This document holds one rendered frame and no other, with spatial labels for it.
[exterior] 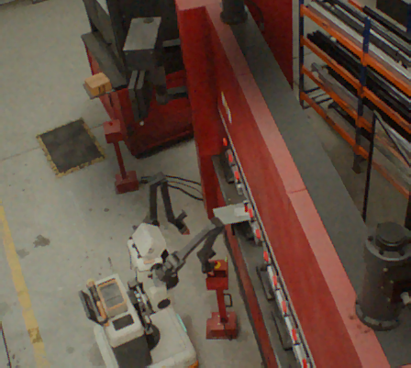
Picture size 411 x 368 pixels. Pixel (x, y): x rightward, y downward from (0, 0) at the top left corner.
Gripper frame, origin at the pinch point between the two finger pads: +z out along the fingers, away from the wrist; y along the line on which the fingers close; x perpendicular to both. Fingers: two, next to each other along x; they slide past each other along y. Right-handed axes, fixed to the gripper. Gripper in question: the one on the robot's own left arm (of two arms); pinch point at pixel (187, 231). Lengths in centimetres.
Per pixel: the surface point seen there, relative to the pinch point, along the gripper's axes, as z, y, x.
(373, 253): -149, -194, -87
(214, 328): 78, -31, 40
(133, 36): -75, 130, -62
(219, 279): 21.5, -37.0, 2.7
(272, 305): 23, -80, -19
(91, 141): 79, 268, 61
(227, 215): 14.9, -0.6, -30.1
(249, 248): 27.5, -27.6, -27.3
